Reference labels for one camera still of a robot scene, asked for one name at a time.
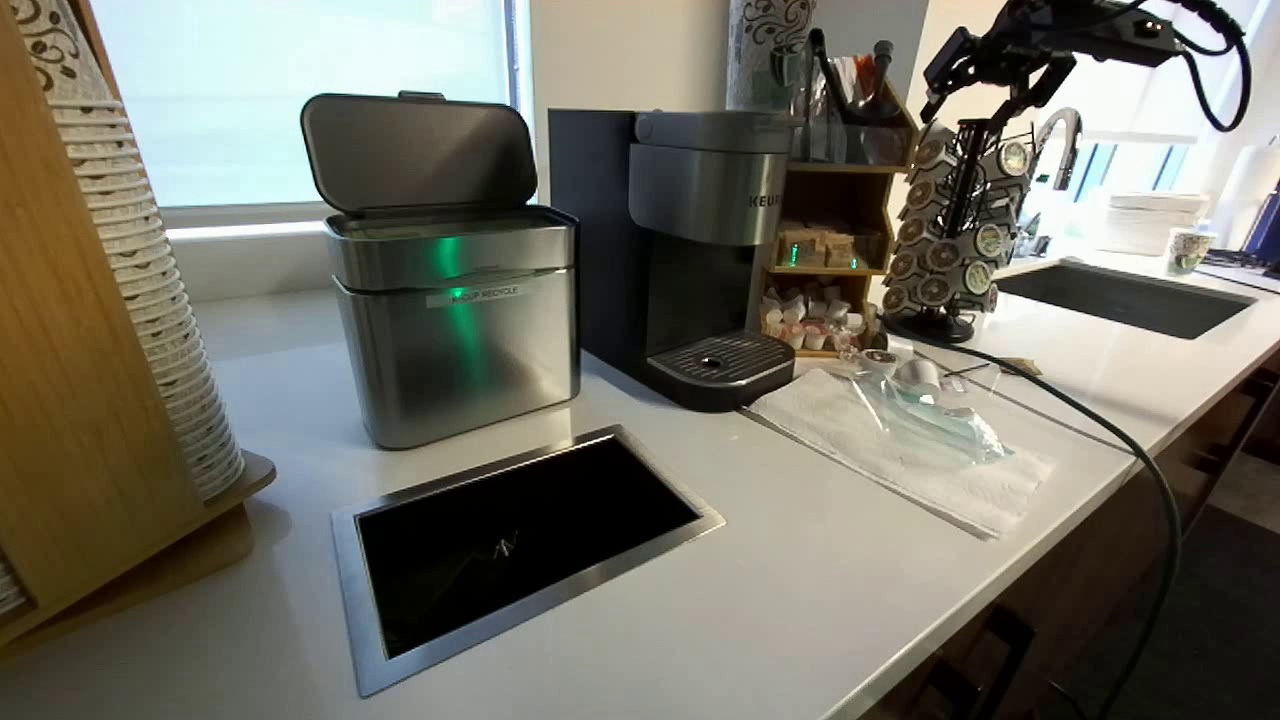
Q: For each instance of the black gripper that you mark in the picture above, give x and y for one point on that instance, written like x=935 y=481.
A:
x=1032 y=46

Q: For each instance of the wooden condiment rack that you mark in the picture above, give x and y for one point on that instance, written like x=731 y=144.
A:
x=832 y=235

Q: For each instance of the coffee pod carousel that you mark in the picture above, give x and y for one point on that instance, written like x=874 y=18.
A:
x=957 y=228

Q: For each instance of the counter sink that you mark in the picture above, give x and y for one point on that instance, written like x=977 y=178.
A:
x=1125 y=299

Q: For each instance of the black coffee machine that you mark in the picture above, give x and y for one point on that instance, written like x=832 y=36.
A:
x=672 y=212

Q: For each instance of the clear plastic zip bag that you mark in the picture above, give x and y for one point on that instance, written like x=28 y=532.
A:
x=947 y=447

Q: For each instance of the steel trash bin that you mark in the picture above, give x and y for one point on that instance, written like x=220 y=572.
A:
x=456 y=290

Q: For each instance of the stack of paper cups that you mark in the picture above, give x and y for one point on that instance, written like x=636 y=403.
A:
x=122 y=204

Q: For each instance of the wooden cup dispenser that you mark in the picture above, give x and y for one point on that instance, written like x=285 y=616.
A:
x=92 y=495

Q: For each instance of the countertop trash hole frame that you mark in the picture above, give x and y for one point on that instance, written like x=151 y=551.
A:
x=478 y=555

